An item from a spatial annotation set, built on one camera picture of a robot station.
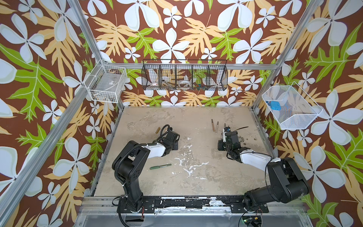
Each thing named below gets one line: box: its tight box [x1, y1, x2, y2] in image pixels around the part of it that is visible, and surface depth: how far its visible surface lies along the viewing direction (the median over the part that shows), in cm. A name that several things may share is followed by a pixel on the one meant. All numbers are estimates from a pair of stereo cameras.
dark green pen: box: [149, 163, 173, 170], surface depth 90 cm
